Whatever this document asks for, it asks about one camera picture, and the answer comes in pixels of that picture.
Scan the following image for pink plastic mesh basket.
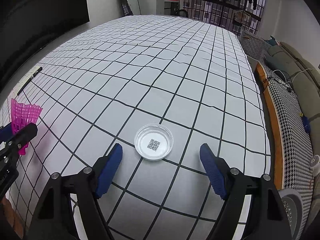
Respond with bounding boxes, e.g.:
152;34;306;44
10;98;43;156

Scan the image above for grey perforated trash basket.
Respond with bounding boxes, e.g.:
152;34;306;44
278;188;312;239

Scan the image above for houndstooth sofa cover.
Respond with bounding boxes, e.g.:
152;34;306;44
254;36;320;205

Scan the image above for black pen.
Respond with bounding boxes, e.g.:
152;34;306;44
17;67;43;96

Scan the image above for white small fan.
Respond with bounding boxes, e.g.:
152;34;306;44
309;154;320;177

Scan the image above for blue cloth on sofa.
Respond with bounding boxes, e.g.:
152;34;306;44
301;115;311;134

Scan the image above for black television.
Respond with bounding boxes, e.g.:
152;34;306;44
1;0;89;88

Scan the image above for clear round plastic lid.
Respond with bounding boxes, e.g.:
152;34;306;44
134;124;174;161

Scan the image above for olive green sofa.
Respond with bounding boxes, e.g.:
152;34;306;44
265;41;320;131

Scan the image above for dark green pillow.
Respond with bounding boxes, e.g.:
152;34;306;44
264;54;284;70

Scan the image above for white grid tablecloth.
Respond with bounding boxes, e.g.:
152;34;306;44
7;15;271;239

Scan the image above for houndstooth storage basket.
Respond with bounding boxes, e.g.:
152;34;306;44
240;31;264;60

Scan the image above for white charging cable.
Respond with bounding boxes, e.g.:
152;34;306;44
271;67;320;93

